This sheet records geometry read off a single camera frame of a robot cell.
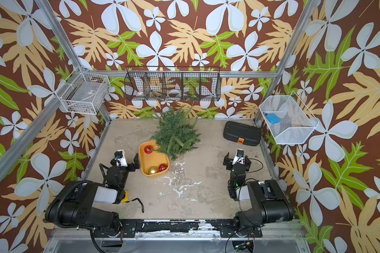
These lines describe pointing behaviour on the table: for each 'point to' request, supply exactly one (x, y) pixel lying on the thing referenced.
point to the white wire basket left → (83, 93)
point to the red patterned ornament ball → (148, 149)
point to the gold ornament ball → (152, 170)
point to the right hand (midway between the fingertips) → (236, 154)
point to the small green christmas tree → (177, 135)
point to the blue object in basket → (273, 118)
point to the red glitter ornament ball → (162, 167)
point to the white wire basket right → (297, 122)
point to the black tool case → (242, 133)
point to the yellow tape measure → (126, 200)
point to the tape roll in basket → (174, 90)
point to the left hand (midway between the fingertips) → (128, 152)
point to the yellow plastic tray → (154, 158)
